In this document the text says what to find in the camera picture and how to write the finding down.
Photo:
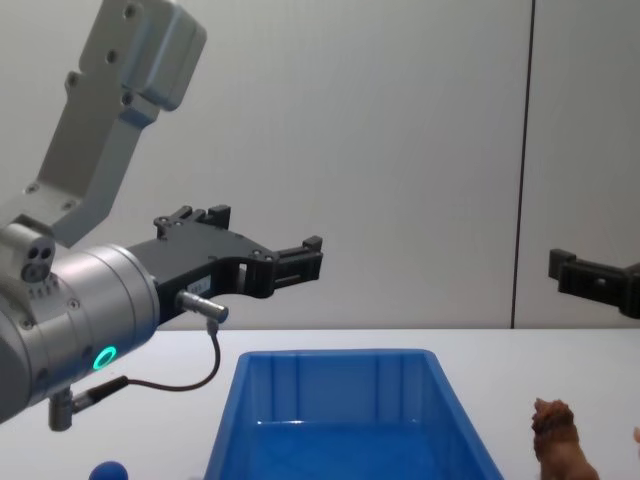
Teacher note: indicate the blue plastic bin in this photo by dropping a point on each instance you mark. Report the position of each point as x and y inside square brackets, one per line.
[350, 440]

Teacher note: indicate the small blue ball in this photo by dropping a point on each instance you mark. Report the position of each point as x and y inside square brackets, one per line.
[109, 472]

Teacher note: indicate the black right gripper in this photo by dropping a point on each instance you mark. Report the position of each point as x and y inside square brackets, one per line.
[633, 290]

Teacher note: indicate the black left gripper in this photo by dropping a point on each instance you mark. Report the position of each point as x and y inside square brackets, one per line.
[200, 255]

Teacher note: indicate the brown toy lion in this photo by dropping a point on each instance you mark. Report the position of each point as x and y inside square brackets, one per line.
[562, 445]

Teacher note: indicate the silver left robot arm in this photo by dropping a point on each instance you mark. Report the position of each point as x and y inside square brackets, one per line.
[95, 295]

